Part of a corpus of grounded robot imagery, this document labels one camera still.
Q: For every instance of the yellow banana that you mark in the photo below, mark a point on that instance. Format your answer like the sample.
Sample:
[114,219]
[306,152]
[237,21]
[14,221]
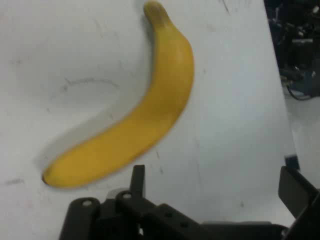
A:
[162,100]

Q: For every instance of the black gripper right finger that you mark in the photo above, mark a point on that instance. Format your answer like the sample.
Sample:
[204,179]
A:
[297,195]

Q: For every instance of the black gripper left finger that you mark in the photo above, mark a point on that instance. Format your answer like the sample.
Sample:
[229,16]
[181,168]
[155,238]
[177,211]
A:
[150,215]

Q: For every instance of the black tape marker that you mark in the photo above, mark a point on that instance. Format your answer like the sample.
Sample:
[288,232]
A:
[292,162]

